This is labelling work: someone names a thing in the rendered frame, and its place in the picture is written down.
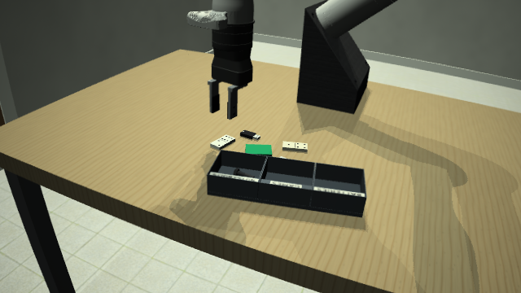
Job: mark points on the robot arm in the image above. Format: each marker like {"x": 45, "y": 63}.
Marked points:
{"x": 339, "y": 16}

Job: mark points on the dark grey rack of labelled bins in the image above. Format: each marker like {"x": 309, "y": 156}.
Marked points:
{"x": 288, "y": 183}

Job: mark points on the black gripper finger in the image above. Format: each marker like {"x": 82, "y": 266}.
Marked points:
{"x": 232, "y": 104}
{"x": 214, "y": 96}

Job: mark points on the black usb stick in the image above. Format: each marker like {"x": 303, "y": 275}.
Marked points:
{"x": 250, "y": 135}

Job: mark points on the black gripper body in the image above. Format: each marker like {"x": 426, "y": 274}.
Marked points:
{"x": 233, "y": 45}

